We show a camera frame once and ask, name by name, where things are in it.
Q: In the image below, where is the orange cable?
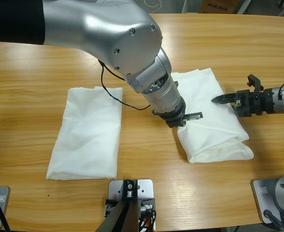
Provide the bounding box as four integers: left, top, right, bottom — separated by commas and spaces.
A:
139, 216, 157, 232

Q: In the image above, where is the black base cable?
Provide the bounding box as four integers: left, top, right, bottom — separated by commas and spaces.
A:
262, 209, 284, 232

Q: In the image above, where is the white t-shirt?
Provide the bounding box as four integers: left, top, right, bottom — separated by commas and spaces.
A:
170, 68, 255, 164

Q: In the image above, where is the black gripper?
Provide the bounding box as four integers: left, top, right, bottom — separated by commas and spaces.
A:
151, 100, 203, 123
211, 89, 275, 118

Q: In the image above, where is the white cloth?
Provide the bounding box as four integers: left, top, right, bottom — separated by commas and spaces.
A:
46, 86, 123, 181

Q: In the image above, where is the cardboard box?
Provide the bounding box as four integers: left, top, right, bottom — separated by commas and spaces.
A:
199, 0, 237, 14

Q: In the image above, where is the black camera stand cable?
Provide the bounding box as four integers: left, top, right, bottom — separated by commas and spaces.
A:
138, 210, 157, 232

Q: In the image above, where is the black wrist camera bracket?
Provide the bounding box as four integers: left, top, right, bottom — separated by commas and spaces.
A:
166, 118, 187, 129
247, 74, 264, 94

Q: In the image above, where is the white cable loop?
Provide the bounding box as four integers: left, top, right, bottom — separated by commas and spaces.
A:
144, 0, 162, 8

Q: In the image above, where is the white camera stand mount block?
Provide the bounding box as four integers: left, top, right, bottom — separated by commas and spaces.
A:
107, 178, 156, 232

